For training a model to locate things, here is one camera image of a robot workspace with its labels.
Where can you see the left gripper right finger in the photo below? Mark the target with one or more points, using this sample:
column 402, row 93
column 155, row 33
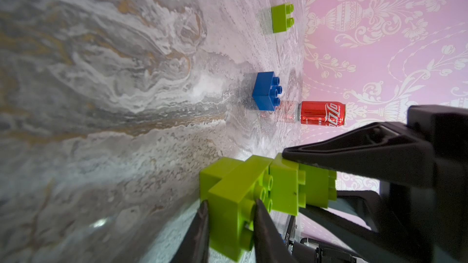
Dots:
column 269, row 247

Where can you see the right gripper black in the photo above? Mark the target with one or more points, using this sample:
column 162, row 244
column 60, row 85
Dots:
column 430, row 151

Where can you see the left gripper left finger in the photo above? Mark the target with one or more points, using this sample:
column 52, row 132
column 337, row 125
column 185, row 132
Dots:
column 195, row 245

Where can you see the green long lego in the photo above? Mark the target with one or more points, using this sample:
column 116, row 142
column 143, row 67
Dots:
column 297, row 185

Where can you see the green lego pair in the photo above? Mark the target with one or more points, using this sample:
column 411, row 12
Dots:
column 232, row 187

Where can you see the green small lego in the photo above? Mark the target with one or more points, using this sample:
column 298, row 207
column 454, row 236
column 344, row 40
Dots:
column 282, row 19

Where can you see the blue small lego far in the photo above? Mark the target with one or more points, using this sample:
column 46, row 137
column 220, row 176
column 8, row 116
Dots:
column 266, row 91

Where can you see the red soda can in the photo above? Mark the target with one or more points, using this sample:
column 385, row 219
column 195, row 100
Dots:
column 322, row 113

